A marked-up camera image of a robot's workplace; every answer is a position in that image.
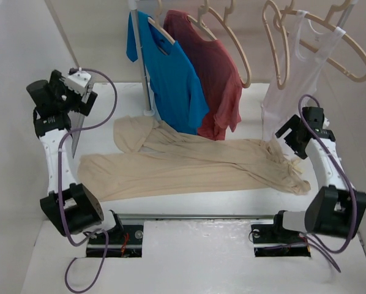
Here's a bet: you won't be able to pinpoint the wooden hanger under blue shirt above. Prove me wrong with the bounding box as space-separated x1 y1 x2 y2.
148 0 175 46

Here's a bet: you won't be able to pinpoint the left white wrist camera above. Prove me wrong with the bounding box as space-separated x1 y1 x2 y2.
64 68 94 102

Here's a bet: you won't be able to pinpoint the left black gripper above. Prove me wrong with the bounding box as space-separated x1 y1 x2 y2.
51 70 96 115

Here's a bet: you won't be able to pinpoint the wooden hanger under tank top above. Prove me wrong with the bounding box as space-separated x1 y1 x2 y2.
276 0 366 83

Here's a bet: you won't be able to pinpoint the beige trousers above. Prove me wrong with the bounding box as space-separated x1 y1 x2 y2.
78 116 311 202

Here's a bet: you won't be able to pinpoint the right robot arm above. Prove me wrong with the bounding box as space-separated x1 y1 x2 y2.
270 107 366 241

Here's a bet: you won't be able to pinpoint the white clothes rack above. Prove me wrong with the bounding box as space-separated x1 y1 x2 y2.
129 0 360 145

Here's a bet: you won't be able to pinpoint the wooden hanger under red shirt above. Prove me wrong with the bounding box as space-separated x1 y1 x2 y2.
187 13 217 41

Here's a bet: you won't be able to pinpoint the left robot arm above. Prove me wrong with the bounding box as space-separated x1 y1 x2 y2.
26 67 104 238

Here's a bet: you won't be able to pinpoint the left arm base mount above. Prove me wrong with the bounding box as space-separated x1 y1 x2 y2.
86 224 144 258

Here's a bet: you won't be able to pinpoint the empty wooden hanger right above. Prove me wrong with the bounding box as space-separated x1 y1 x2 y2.
261 0 291 90

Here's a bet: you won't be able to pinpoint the blue t-shirt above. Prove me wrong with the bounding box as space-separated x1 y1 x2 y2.
138 12 209 135

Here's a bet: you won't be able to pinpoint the white tank top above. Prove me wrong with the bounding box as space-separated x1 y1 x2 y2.
262 10 346 141

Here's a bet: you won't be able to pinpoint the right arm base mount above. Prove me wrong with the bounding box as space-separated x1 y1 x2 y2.
248 224 311 257

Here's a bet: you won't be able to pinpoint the empty wooden hanger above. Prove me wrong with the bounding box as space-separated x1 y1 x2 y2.
261 0 291 90
196 0 252 89

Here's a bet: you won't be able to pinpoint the empty wooden hanger left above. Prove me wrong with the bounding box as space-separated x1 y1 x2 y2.
196 0 252 89

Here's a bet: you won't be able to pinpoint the red t-shirt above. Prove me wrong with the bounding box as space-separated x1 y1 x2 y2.
163 10 243 140

